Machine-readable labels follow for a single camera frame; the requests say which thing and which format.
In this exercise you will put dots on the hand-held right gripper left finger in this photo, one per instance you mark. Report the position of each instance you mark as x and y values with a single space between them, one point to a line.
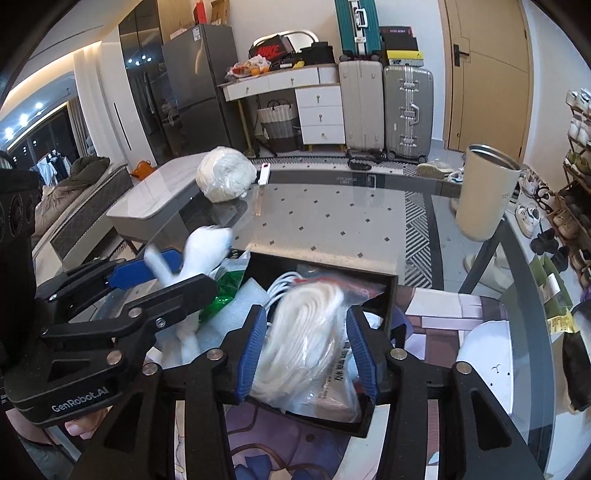
251 355

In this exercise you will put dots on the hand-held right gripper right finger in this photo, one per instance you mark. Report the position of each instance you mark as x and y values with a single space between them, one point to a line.
362 355

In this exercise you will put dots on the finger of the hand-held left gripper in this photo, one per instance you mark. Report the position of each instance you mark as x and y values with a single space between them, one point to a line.
127 273
184 290

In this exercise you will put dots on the green plastic bag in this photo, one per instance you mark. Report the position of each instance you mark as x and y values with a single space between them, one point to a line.
226 286

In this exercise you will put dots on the black storage box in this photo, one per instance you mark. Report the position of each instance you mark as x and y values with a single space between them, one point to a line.
277 263

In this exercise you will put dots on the person's left hand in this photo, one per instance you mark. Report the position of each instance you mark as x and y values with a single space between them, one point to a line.
87 424

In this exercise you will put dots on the white foam sheet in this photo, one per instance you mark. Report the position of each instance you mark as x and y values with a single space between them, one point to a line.
244 300

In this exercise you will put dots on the grey sofa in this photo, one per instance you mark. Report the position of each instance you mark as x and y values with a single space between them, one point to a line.
87 226

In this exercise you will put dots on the grey marble coffee table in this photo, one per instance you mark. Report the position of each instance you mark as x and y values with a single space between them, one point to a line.
157 198

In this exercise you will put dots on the printed mat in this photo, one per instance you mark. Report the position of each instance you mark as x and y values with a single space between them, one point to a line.
277 443

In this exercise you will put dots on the beige coat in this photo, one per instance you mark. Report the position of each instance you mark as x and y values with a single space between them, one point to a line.
53 210

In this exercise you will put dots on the orange bag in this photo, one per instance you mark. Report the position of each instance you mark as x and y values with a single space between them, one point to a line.
141 169

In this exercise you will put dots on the olive jacket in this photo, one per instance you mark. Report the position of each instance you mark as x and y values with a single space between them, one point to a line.
90 170

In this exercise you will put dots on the bagged white yarn ball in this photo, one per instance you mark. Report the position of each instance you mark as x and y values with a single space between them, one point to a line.
226 175

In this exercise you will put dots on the hanging clothes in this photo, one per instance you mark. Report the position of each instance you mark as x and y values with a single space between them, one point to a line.
53 166

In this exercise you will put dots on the grey diamond pattern rug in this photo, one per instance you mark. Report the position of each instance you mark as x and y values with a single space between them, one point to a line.
323 221

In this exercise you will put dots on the small white remote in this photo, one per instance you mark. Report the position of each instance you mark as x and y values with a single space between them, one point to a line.
263 174

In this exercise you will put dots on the pair of beige slippers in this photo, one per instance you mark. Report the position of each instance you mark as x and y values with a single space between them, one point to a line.
485 272

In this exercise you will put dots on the dark glass wardrobe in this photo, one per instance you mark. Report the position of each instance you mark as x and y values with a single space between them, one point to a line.
141 92

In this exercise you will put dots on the wicker laundry basket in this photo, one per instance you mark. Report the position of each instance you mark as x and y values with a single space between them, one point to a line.
277 127

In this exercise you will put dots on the small black object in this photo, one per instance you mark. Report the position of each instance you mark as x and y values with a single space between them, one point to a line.
360 164

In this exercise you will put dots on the grey refrigerator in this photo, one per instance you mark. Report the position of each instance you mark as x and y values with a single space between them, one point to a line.
198 92

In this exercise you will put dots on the beige sneaker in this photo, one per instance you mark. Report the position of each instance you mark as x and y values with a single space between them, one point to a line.
434 168

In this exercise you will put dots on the green paper bag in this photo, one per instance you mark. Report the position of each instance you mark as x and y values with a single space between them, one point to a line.
551 286

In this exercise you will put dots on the white and black sneakers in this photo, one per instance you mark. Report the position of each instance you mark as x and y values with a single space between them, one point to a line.
456 176

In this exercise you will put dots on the yellow label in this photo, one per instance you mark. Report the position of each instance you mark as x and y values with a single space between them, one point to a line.
562 323

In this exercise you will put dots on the beige tumbler cup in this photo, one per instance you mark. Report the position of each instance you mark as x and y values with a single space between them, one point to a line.
485 194

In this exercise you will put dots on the pair of black slippers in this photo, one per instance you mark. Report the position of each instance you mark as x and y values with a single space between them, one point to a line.
549 249

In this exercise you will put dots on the black bag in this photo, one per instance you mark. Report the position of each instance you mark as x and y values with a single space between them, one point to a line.
577 369

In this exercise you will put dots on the pair of chunky pale sneakers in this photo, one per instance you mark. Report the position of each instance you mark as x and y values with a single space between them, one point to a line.
531 217

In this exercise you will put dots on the white desk with drawers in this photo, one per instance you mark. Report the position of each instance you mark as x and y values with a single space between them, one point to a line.
318 106

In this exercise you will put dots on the bag of fruit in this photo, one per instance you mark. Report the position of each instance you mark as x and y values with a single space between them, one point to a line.
247 68

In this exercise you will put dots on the silver suitcase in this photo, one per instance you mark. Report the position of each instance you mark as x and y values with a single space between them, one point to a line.
408 110

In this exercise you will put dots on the beige suitcase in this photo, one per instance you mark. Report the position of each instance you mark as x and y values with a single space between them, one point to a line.
362 106

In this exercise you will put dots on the red and black shoe box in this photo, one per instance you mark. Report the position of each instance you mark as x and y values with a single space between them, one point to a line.
270 48

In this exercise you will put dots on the black handbag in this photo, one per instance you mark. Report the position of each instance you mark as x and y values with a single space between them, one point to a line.
317 54

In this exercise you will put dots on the tall cardboard box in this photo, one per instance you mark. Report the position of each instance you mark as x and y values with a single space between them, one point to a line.
219 11

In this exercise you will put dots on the metal shoe rack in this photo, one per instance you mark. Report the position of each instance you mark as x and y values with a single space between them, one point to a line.
572 143

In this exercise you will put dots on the yellow and black box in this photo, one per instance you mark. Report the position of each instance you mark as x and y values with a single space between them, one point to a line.
404 57

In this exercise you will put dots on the wooden door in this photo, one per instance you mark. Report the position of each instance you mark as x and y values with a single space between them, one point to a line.
485 74

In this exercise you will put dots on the collection of assorted shoes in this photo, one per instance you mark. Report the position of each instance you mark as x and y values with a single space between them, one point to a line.
575 129

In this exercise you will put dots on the teal suitcase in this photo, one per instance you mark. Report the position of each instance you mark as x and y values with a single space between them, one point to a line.
358 27

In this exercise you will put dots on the black cardboard box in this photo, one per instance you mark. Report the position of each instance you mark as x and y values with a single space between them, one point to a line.
398 39

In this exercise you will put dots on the white rounded frame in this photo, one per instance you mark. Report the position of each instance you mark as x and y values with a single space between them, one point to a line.
300 36

